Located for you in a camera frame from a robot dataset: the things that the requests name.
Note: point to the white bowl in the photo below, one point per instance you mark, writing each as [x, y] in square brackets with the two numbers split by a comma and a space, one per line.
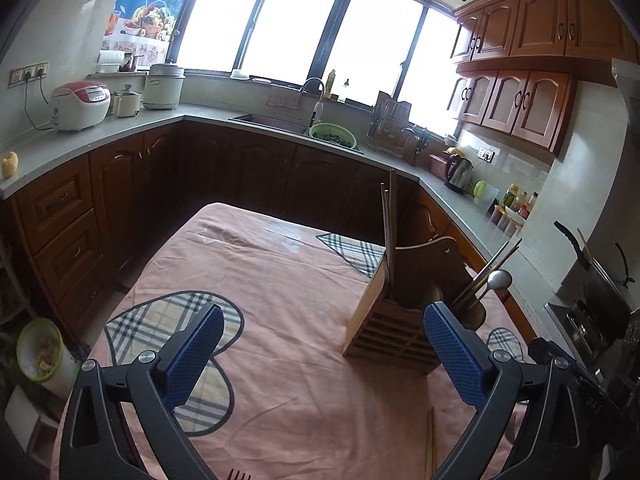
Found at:
[240, 74]

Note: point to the green lidded white container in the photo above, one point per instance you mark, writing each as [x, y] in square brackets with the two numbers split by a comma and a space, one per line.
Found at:
[485, 195]

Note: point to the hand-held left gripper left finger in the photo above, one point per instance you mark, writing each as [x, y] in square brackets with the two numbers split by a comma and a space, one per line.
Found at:
[195, 355]

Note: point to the small white cooking pot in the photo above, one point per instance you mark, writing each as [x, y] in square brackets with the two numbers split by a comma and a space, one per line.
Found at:
[127, 104]

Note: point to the row of condiment bottles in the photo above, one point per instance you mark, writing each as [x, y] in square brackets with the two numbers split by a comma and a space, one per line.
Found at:
[515, 207]

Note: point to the metal spoon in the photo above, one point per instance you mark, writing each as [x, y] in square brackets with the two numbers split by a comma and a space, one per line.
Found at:
[500, 280]

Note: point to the kitchen window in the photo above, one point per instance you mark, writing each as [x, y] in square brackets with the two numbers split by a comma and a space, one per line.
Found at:
[300, 25]

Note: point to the metal faucet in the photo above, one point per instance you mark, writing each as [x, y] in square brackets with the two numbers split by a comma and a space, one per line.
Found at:
[316, 102]

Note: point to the white box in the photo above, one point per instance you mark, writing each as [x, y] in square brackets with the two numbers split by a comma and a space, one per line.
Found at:
[27, 420]

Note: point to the yellow oil bottle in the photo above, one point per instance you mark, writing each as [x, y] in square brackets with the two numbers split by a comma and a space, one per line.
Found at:
[330, 85]

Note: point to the yellow fruit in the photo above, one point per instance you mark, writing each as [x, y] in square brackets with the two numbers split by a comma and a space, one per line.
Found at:
[10, 165]

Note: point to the fruit wall poster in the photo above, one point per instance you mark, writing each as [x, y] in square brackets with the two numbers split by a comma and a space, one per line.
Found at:
[150, 10]

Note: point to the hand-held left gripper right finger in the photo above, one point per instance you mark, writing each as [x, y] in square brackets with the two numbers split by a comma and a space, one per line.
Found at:
[452, 355]

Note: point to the row of wooden upper cabinets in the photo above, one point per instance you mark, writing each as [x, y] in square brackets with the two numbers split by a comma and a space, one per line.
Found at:
[530, 60]

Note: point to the white wall socket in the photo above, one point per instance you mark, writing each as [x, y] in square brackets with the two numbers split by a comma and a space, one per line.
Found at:
[486, 154]

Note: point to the wooden slatted utensil holder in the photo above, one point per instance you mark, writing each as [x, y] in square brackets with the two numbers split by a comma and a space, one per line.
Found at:
[385, 335]

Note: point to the steel gas stove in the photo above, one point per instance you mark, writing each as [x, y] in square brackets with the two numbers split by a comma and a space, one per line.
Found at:
[580, 321]

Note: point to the row of wooden cabinets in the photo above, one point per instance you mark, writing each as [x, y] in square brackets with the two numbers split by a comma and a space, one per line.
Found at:
[215, 175]
[530, 60]

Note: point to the metal dish rack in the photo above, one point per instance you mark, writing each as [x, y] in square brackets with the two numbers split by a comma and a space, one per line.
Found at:
[392, 125]

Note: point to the green colander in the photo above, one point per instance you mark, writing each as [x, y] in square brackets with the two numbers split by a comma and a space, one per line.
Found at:
[332, 136]

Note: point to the white wall socket strip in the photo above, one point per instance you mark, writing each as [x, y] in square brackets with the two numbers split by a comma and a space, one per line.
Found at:
[30, 72]

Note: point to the kitchen sink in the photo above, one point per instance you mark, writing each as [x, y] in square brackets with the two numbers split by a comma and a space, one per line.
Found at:
[270, 124]

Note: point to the electric kettle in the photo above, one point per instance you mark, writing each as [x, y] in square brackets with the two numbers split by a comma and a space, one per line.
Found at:
[459, 174]

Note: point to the dark fork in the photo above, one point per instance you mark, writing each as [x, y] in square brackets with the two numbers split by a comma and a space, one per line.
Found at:
[240, 474]

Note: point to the green rimmed waste bucket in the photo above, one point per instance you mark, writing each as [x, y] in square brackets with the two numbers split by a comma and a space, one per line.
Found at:
[42, 355]

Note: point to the pink container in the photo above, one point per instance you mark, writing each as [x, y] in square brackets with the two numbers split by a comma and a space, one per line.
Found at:
[438, 166]

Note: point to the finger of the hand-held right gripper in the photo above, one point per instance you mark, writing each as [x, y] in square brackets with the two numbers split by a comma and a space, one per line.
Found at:
[542, 349]

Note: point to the row of wooden lower cabinets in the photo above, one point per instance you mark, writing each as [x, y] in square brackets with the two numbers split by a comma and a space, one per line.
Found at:
[215, 175]

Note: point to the red and white rice cooker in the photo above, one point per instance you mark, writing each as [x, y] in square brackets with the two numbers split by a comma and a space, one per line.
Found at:
[80, 106]

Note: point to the pink tablecloth with plaid hearts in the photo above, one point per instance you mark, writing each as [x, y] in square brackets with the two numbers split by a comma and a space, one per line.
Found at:
[275, 285]

